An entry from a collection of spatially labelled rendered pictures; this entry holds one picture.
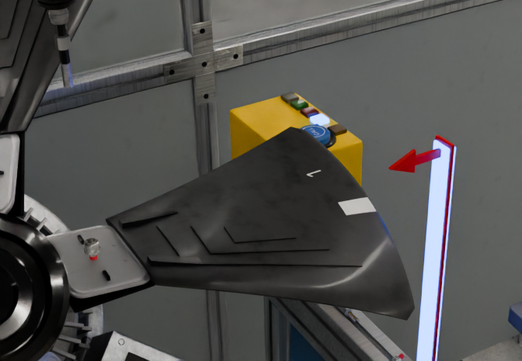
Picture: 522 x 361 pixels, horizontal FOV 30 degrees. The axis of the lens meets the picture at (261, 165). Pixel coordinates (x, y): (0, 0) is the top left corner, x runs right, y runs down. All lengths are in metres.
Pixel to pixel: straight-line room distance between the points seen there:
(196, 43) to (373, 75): 0.39
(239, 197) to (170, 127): 0.78
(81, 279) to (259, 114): 0.52
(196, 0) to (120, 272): 0.84
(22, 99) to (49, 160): 0.80
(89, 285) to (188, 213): 0.12
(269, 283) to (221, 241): 0.05
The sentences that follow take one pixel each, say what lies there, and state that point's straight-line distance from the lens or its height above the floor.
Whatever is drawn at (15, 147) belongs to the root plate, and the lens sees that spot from 0.75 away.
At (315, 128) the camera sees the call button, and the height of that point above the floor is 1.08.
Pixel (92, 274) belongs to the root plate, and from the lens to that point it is 0.75.
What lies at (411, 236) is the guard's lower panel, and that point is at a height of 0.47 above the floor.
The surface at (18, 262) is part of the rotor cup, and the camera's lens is 0.70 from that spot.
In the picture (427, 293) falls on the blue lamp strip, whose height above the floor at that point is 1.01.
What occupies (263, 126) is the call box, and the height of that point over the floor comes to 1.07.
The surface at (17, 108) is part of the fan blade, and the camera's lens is 0.75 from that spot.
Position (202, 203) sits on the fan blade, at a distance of 0.83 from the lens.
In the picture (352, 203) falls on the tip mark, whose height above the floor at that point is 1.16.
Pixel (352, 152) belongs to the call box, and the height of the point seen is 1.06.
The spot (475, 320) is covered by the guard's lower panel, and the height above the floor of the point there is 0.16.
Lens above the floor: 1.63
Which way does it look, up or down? 30 degrees down
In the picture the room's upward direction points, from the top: 2 degrees counter-clockwise
